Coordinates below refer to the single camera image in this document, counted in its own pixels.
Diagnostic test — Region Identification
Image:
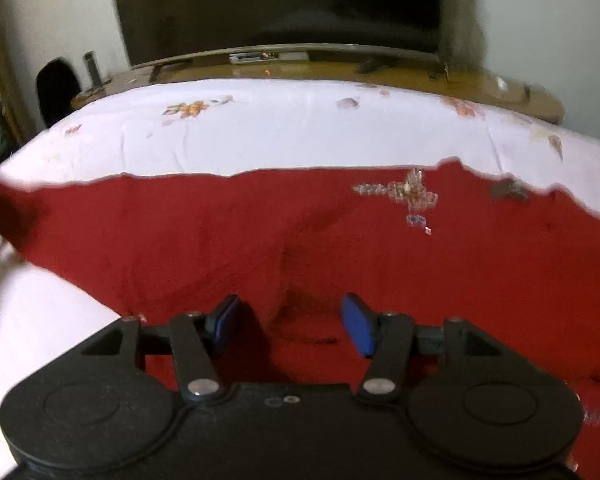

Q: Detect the red knitted sweater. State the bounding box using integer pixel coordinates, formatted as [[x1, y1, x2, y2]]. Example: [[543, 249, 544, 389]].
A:
[[0, 156, 600, 461]]

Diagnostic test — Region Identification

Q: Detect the grey upright remote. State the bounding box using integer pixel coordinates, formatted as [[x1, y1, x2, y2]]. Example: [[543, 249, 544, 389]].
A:
[[83, 51, 102, 88]]

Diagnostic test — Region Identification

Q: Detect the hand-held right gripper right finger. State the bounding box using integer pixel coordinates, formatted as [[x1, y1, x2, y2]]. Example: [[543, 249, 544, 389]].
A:
[[341, 292, 523, 405]]

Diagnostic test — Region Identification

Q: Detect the grey set-top box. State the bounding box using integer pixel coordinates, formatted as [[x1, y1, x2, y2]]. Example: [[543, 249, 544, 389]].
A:
[[229, 50, 281, 64]]

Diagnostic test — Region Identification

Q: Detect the white floral bed sheet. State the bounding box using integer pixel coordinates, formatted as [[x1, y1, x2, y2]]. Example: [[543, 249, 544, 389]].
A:
[[0, 79, 600, 480]]

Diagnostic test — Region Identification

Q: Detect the wooden television cabinet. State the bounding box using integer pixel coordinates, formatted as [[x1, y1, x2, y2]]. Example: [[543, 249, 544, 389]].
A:
[[70, 44, 566, 126]]

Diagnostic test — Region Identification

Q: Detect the black chair back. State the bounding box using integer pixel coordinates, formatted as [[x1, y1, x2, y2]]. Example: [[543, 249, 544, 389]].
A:
[[36, 58, 83, 131]]

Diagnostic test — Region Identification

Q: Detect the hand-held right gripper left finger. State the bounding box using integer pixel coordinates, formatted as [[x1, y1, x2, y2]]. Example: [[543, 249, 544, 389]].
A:
[[82, 294, 246, 405]]

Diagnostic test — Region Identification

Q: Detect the black flat television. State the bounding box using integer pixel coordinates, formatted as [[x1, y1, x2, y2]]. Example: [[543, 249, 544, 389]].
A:
[[107, 0, 443, 73]]

